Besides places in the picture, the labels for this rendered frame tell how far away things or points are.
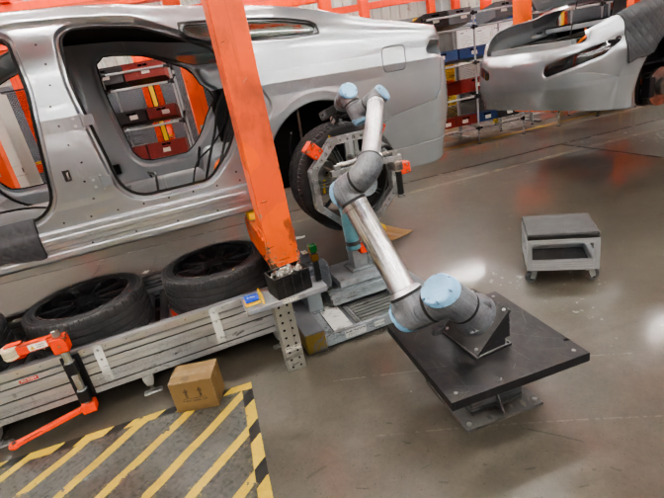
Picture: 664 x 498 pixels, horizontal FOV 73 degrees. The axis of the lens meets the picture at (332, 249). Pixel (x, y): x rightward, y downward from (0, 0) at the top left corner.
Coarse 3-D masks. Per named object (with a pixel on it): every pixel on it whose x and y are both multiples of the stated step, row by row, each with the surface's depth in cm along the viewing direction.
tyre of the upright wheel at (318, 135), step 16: (320, 128) 263; (336, 128) 256; (352, 128) 259; (304, 144) 263; (320, 144) 256; (304, 160) 255; (304, 176) 258; (304, 192) 261; (304, 208) 270; (336, 224) 274
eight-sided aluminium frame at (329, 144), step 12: (360, 132) 253; (324, 144) 252; (336, 144) 250; (324, 156) 250; (312, 168) 249; (312, 180) 251; (312, 192) 258; (384, 192) 276; (396, 192) 273; (384, 204) 272; (336, 216) 263
